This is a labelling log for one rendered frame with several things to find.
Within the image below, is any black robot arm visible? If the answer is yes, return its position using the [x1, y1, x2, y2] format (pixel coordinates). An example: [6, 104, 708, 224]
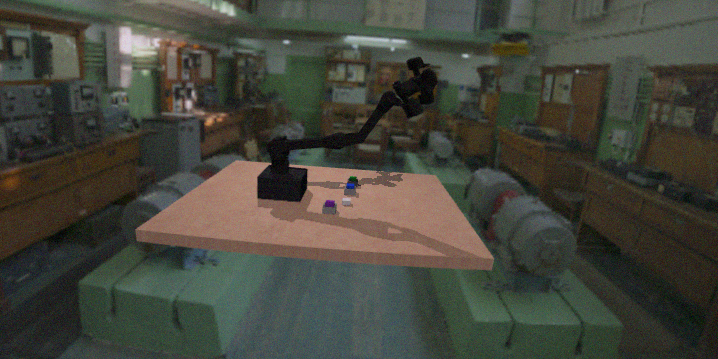
[266, 68, 438, 174]

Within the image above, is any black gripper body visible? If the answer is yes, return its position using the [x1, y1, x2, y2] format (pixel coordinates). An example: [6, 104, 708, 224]
[406, 57, 434, 105]

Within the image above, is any purple button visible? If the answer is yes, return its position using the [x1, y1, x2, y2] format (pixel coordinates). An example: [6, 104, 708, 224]
[322, 200, 337, 215]

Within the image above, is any blue button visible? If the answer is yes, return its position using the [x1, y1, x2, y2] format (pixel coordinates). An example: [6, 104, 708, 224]
[344, 183, 356, 195]

